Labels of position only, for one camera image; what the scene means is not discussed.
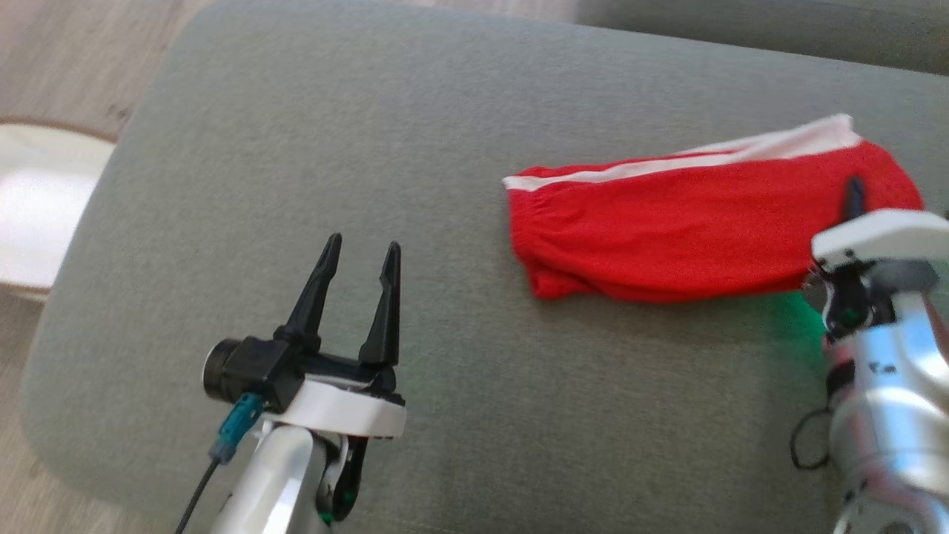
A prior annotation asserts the white round tub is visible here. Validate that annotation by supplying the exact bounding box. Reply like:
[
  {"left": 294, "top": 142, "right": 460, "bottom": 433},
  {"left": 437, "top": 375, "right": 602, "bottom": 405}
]
[{"left": 0, "top": 119, "right": 118, "bottom": 303}]

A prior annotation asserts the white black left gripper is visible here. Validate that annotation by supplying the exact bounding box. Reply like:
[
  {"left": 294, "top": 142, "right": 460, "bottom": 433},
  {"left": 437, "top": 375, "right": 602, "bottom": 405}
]
[{"left": 263, "top": 233, "right": 407, "bottom": 438}]

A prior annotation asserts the red shorts white stripe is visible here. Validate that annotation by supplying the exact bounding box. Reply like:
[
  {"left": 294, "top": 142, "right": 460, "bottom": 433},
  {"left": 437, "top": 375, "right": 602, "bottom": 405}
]
[{"left": 503, "top": 113, "right": 925, "bottom": 304}]

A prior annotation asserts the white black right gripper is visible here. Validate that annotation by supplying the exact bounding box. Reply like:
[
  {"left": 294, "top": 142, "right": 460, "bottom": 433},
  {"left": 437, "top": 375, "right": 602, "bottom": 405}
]
[{"left": 810, "top": 176, "right": 949, "bottom": 271}]

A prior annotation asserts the grey sofa seat cushion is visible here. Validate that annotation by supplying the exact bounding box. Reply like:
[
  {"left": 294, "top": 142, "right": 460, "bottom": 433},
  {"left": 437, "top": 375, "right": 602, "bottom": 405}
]
[{"left": 577, "top": 0, "right": 949, "bottom": 76}]

